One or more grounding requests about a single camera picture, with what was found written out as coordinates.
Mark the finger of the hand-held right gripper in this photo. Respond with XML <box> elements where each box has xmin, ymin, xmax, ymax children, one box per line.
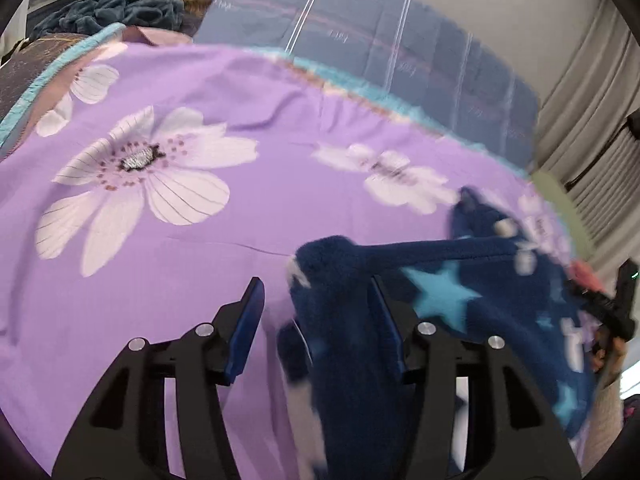
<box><xmin>565</xmin><ymin>281</ymin><xmax>609</xmax><ymax>314</ymax></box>

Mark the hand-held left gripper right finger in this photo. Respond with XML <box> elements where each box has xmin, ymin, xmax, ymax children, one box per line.
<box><xmin>367</xmin><ymin>275</ymin><xmax>584</xmax><ymax>480</ymax></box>

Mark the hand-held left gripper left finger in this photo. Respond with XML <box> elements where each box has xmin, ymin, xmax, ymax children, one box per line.
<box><xmin>52</xmin><ymin>276</ymin><xmax>266</xmax><ymax>480</ymax></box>

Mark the navy star-print fleece pajama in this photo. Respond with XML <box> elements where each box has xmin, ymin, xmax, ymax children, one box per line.
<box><xmin>277</xmin><ymin>186</ymin><xmax>599</xmax><ymax>480</ymax></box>

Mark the person's right forearm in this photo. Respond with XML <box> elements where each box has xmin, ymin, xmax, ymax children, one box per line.
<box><xmin>584</xmin><ymin>377</ymin><xmax>632</xmax><ymax>480</ymax></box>

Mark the stack of folded clothes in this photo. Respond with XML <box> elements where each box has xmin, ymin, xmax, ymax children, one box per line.
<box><xmin>572</xmin><ymin>259</ymin><xmax>606</xmax><ymax>293</ymax></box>

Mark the person's right hand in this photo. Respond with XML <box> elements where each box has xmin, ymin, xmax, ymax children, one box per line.
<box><xmin>591</xmin><ymin>335</ymin><xmax>627</xmax><ymax>377</ymax></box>

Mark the purple floral bedsheet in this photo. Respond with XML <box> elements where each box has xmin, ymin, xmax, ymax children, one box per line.
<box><xmin>0</xmin><ymin>27</ymin><xmax>598</xmax><ymax>480</ymax></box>

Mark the green pillow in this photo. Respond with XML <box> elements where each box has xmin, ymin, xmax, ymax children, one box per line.
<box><xmin>529</xmin><ymin>171</ymin><xmax>597</xmax><ymax>262</ymax></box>

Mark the beige pleated curtain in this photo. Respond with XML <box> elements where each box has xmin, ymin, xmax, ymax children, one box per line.
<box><xmin>530</xmin><ymin>0</ymin><xmax>640</xmax><ymax>401</ymax></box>

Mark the blue plaid cloth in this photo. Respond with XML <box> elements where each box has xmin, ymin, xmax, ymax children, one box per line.
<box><xmin>192</xmin><ymin>0</ymin><xmax>542</xmax><ymax>173</ymax></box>

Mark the brown deer-print quilt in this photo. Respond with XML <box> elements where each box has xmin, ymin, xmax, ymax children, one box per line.
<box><xmin>0</xmin><ymin>32</ymin><xmax>103</xmax><ymax>128</ymax></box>

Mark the teal fleece blanket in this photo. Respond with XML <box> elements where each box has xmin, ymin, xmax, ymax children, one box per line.
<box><xmin>29</xmin><ymin>0</ymin><xmax>187</xmax><ymax>45</ymax></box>

